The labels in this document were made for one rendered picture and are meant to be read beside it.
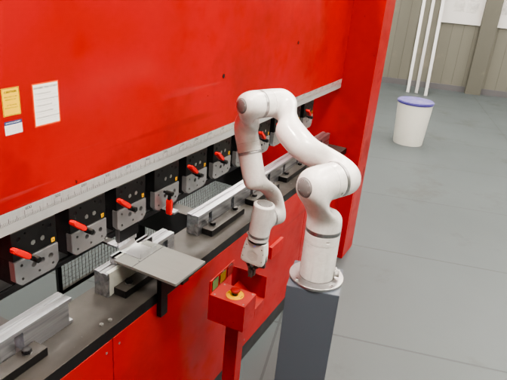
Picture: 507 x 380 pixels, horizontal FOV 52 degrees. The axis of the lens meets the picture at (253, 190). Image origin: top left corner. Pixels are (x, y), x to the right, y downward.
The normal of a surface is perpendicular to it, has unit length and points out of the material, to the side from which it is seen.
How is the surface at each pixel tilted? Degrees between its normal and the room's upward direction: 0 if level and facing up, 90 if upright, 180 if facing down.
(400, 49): 90
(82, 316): 0
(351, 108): 90
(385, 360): 0
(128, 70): 90
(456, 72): 90
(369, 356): 0
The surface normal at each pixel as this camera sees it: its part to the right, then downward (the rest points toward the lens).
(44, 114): 0.88, 0.25
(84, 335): 0.08, -0.92
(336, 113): -0.47, 0.31
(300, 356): -0.23, 0.36
